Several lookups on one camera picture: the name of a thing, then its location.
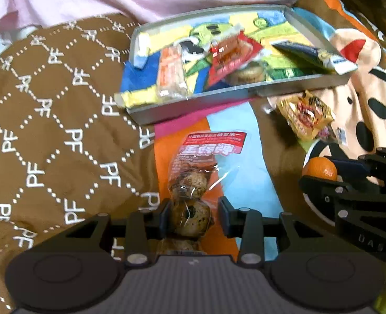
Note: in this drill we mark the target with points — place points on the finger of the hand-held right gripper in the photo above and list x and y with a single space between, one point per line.
320 186
350 166

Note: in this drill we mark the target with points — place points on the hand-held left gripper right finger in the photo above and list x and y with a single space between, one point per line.
224 217

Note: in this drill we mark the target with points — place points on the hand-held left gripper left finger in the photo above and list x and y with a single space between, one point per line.
165 217

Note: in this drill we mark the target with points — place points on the small orange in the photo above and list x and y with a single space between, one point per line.
320 170

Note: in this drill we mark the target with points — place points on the red label egg packet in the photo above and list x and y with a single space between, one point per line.
193 183

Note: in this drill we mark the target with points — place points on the metal tray with cartoon lining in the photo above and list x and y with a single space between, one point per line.
186 104

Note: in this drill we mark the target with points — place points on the dark blue snack packet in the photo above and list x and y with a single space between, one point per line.
304 54

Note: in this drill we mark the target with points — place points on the yellow snack packet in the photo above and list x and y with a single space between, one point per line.
140 95

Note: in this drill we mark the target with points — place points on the small clear wrapped candy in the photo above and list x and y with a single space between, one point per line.
341 135

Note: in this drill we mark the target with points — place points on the red white wrapped candy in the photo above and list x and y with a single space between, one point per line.
325 132

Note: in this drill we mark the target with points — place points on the gold red snack packet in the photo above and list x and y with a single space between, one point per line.
305 114

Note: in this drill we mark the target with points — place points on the cartoon printed blanket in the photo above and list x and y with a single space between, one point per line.
353 81

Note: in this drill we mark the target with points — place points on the clear wrapped round cookie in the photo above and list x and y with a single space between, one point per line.
245 74

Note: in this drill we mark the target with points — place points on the clear wrapped rice cracker bar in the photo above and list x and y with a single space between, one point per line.
171 72

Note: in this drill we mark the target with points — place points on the brown patterned quilt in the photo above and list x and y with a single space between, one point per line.
49 121

